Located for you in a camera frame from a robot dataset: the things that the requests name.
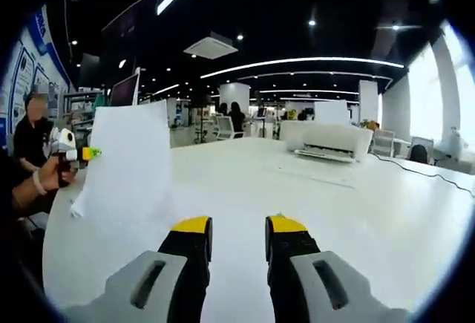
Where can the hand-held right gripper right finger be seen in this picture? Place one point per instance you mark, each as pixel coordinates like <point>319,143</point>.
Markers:
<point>289,263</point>

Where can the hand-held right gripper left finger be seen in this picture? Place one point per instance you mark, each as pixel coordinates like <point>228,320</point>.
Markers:
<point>189,263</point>

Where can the stack of white printing papers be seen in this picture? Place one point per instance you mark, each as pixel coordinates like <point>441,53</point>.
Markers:
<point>126,159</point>

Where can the white table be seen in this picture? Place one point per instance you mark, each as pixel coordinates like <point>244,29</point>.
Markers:
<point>259,174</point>

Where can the dark hanging screen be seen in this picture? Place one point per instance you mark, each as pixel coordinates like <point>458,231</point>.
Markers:
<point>133,15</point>

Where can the black office chair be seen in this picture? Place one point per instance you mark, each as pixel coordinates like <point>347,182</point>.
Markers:
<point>419,154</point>

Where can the white office chair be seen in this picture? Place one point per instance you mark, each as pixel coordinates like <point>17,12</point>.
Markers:
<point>224,126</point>
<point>382,143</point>

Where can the white wristband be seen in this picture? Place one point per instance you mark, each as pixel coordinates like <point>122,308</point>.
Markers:
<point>39,182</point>

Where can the bright window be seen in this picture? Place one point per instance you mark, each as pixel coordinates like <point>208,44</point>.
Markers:
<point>425,96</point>
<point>464,89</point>

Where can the wall poster board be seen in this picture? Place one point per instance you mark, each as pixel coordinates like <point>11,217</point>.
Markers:
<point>22,67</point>

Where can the ceiling air conditioner unit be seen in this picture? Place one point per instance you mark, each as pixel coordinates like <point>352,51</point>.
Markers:
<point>209,46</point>

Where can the person's left hand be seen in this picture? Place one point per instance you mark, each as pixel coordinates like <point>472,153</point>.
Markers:
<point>50,176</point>

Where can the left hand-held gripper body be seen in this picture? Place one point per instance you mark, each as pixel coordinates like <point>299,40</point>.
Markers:
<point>65,145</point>

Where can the white printer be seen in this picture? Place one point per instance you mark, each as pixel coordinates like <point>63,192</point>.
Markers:
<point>334,137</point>

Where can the black monitor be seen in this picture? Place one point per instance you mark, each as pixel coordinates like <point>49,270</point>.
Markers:
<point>89,70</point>

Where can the white storage shelf rack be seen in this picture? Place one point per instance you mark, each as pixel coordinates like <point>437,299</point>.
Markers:
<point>79,107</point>

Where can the large desk monitor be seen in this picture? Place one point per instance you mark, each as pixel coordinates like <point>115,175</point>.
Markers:
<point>124,93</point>

